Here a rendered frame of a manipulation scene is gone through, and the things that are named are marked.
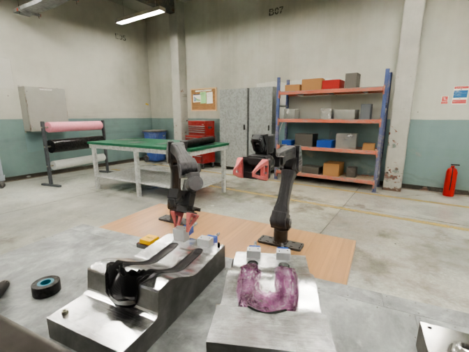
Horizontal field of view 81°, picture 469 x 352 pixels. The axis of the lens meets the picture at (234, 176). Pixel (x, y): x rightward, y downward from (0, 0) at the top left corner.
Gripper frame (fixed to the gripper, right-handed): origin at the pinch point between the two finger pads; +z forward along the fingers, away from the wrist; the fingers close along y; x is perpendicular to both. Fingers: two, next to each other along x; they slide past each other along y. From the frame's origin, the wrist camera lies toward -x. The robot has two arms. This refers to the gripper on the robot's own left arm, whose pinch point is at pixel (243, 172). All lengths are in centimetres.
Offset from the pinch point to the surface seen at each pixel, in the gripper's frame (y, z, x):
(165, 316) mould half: -10.2, 26.6, 34.6
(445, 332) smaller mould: 53, 3, 32
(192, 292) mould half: -10.9, 13.9, 35.7
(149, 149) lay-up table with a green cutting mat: -288, -249, 41
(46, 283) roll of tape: -58, 31, 37
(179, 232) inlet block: -29.4, -3.3, 26.9
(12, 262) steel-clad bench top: -88, 28, 39
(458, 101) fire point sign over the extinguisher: 144, -527, -27
